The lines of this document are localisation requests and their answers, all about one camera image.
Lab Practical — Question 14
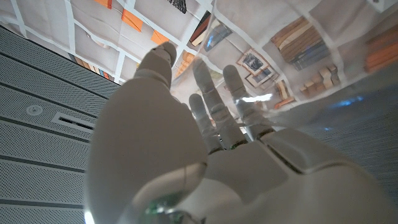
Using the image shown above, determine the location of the printed bookshelf backdrop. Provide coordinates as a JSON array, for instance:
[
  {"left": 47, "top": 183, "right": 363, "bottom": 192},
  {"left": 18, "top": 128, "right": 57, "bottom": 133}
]
[{"left": 0, "top": 0, "right": 398, "bottom": 131}]

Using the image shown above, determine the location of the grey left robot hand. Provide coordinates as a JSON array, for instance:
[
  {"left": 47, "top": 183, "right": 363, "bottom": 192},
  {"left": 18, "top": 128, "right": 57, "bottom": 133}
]
[{"left": 83, "top": 41, "right": 398, "bottom": 224}]

